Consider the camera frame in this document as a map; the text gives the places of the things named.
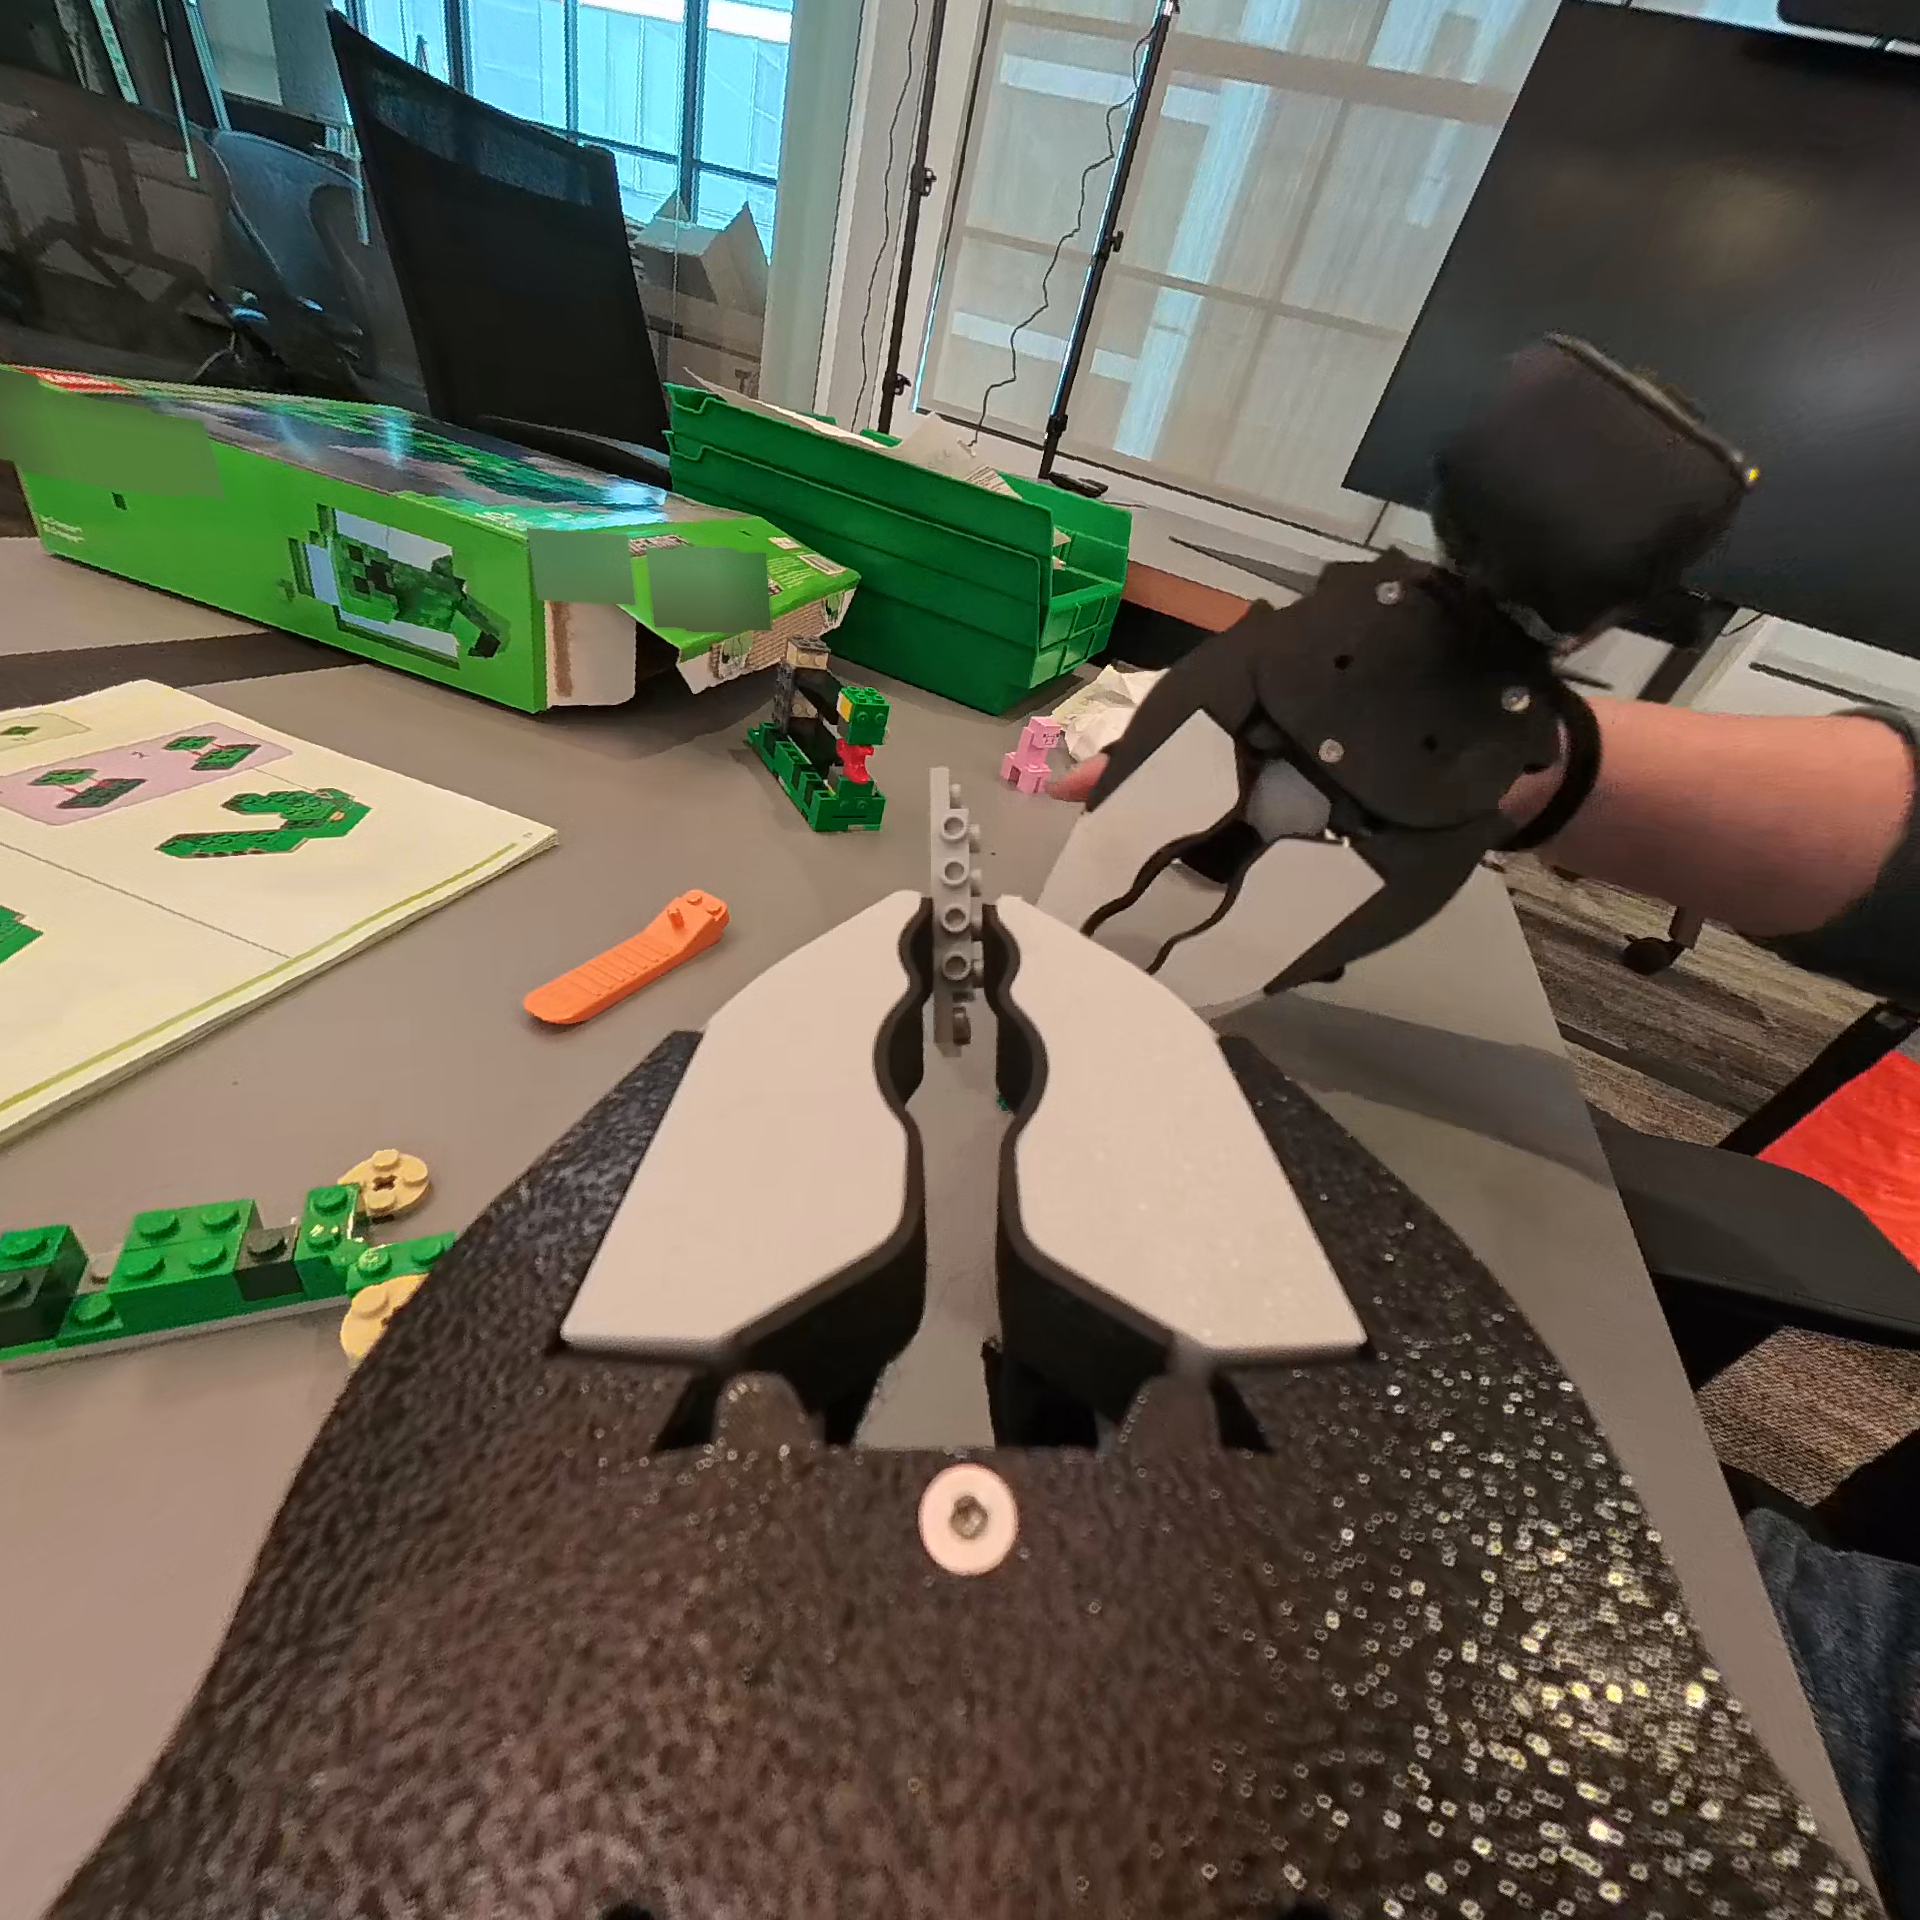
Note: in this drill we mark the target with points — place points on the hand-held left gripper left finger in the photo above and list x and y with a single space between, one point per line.
748 1169

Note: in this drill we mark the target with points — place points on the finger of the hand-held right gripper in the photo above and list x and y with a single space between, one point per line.
1187 705
1394 893

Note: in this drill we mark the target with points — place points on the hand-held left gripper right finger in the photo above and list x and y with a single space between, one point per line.
1187 1169

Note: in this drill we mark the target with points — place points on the grey lego wedge plate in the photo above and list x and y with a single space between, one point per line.
952 887

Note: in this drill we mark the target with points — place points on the person's right forearm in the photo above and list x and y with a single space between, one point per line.
1800 840

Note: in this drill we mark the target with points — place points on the grey desk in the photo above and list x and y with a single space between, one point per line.
179 1500

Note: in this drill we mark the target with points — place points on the person's right hand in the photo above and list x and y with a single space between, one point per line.
1635 797

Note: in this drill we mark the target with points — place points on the crumpled white paper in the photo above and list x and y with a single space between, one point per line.
1116 705

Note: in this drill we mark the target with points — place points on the pink lego pig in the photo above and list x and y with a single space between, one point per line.
1032 749

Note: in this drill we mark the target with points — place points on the orange lego brick separator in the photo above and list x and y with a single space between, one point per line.
615 968

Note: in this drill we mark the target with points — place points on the green plastic bin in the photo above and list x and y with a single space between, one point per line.
900 572

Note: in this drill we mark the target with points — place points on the white paper sheet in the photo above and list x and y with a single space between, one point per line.
945 450

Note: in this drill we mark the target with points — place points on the small lego figure build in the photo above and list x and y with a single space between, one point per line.
824 749

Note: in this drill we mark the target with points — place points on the tan round lego plate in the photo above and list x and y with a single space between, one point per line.
374 1319
383 1181

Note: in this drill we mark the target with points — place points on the black tripod stand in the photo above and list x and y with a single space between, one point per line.
1102 257
909 227

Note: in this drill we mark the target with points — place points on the black chair seat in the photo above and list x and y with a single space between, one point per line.
1773 1244

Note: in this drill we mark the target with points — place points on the orange red cloth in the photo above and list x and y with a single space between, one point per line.
1852 1154

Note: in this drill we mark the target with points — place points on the large black monitor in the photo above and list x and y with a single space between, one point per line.
1726 227

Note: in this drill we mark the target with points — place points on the long green lego assembly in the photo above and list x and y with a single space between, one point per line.
166 1259

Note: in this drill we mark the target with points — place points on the lego instruction booklet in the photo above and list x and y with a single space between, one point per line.
225 871

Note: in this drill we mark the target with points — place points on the green cardboard lego box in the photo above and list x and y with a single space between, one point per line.
299 508

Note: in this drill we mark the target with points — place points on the black office chair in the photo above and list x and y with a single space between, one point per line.
498 257

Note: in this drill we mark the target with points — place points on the person's leg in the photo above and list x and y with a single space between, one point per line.
1847 1726

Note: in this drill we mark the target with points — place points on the grey mesh chair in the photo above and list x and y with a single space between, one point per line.
284 240

